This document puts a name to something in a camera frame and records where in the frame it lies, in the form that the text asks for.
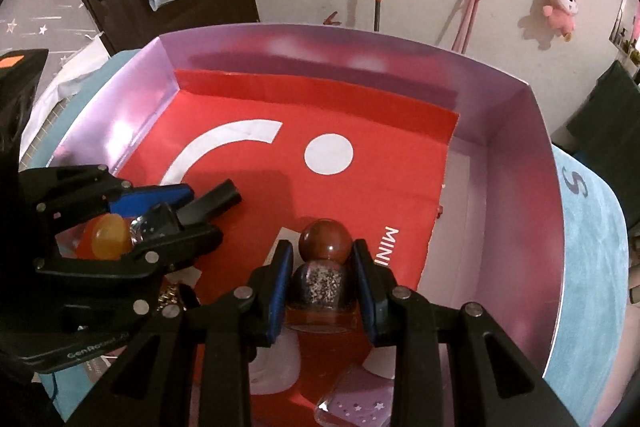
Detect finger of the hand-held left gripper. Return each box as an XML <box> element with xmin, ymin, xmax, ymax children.
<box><xmin>20</xmin><ymin>164</ymin><xmax>196</xmax><ymax>230</ymax></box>
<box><xmin>32</xmin><ymin>224</ymin><xmax>224</xmax><ymax>289</ymax></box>

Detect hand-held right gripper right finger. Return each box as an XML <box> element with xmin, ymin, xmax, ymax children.
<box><xmin>350</xmin><ymin>238</ymin><xmax>583</xmax><ymax>427</ymax></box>

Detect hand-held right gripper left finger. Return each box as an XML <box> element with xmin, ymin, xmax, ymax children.
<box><xmin>62</xmin><ymin>239</ymin><xmax>296</xmax><ymax>427</ymax></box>

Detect clear glass cup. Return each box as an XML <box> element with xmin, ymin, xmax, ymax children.
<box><xmin>130</xmin><ymin>202</ymin><xmax>181</xmax><ymax>248</ymax></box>

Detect gold studded cylinder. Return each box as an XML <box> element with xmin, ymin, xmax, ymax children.
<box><xmin>157</xmin><ymin>284</ymin><xmax>201</xmax><ymax>313</ymax></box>

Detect orange round soap disc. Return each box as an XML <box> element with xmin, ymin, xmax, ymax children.
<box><xmin>90</xmin><ymin>214</ymin><xmax>136</xmax><ymax>261</ymax></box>

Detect dark red glitter bottle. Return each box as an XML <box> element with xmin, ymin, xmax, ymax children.
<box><xmin>286</xmin><ymin>218</ymin><xmax>359</xmax><ymax>333</ymax></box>

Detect pink round device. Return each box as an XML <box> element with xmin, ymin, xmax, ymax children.
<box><xmin>248</xmin><ymin>332</ymin><xmax>302</xmax><ymax>395</ymax></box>

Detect purple square bottle pink cap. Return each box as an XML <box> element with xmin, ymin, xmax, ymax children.
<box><xmin>315</xmin><ymin>364</ymin><xmax>396</xmax><ymax>427</ymax></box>

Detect purple cardboard box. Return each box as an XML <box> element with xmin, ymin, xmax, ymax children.
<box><xmin>50</xmin><ymin>24</ymin><xmax>568</xmax><ymax>427</ymax></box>

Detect red printed paper liner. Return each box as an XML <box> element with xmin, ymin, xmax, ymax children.
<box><xmin>117</xmin><ymin>69</ymin><xmax>461</xmax><ymax>427</ymax></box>

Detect pink sticks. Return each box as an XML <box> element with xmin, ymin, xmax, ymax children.
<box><xmin>452</xmin><ymin>0</ymin><xmax>485</xmax><ymax>54</ymax></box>

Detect table with dark cloth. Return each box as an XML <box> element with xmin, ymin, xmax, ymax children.
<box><xmin>565</xmin><ymin>59</ymin><xmax>640</xmax><ymax>158</ymax></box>

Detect pink plush with bow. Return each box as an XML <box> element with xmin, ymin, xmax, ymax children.
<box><xmin>542</xmin><ymin>0</ymin><xmax>581</xmax><ymax>42</ymax></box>

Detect row of cosmetics and figurines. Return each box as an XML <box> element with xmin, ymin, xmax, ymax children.
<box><xmin>610</xmin><ymin>7</ymin><xmax>640</xmax><ymax>78</ymax></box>

